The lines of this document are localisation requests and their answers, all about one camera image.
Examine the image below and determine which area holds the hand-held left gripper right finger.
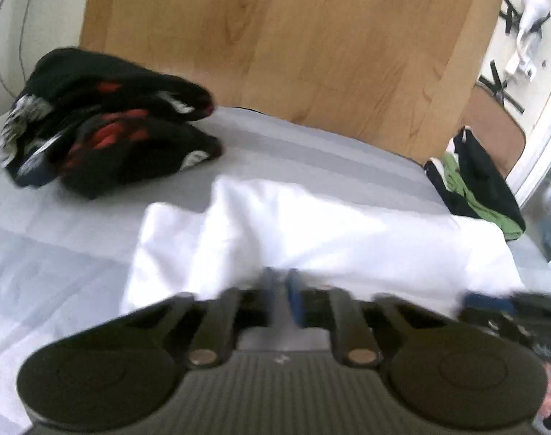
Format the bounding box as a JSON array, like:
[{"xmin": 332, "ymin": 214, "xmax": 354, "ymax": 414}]
[{"xmin": 285, "ymin": 268, "xmax": 445, "ymax": 369}]

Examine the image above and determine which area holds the grey striped bed sheet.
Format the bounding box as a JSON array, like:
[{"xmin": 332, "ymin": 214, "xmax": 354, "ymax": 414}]
[{"xmin": 0, "ymin": 106, "xmax": 551, "ymax": 435}]

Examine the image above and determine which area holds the brown rounded wooden panel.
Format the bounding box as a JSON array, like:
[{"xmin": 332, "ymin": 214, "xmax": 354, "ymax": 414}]
[{"xmin": 461, "ymin": 85, "xmax": 527, "ymax": 178}]

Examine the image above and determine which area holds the white hair dryer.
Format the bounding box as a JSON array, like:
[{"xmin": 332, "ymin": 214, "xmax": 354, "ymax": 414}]
[{"xmin": 515, "ymin": 0, "xmax": 551, "ymax": 51}]

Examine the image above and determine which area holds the white door frame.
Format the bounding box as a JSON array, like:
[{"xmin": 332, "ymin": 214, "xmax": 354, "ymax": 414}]
[{"xmin": 512, "ymin": 45, "xmax": 551, "ymax": 210}]

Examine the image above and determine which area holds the white wall plug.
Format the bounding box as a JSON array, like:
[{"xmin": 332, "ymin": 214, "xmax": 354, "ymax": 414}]
[{"xmin": 505, "ymin": 52, "xmax": 538, "ymax": 79}]

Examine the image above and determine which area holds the wooden headboard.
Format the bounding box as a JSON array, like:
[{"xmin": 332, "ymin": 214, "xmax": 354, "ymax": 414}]
[{"xmin": 80, "ymin": 0, "xmax": 505, "ymax": 165}]

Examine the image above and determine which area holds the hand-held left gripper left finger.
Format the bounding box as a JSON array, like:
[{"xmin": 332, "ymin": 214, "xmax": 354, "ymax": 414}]
[{"xmin": 120, "ymin": 266, "xmax": 277, "ymax": 369}]

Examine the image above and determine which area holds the black garment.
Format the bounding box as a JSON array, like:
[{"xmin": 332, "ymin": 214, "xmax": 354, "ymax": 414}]
[{"xmin": 424, "ymin": 126, "xmax": 527, "ymax": 236}]

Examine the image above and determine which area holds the black red folded clothes pile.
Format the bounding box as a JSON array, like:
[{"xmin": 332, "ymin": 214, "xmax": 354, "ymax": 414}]
[{"xmin": 0, "ymin": 47, "xmax": 225, "ymax": 201}]

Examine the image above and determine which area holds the green garment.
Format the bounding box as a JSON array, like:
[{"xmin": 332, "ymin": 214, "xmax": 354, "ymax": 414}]
[{"xmin": 440, "ymin": 152, "xmax": 522, "ymax": 242}]

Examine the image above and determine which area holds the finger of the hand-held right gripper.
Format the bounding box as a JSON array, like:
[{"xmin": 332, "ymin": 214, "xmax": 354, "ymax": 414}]
[{"xmin": 460, "ymin": 292, "xmax": 522, "ymax": 323}]

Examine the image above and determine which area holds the white printed t-shirt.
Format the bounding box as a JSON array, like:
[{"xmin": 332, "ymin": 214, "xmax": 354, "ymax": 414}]
[{"xmin": 120, "ymin": 177, "xmax": 526, "ymax": 319}]

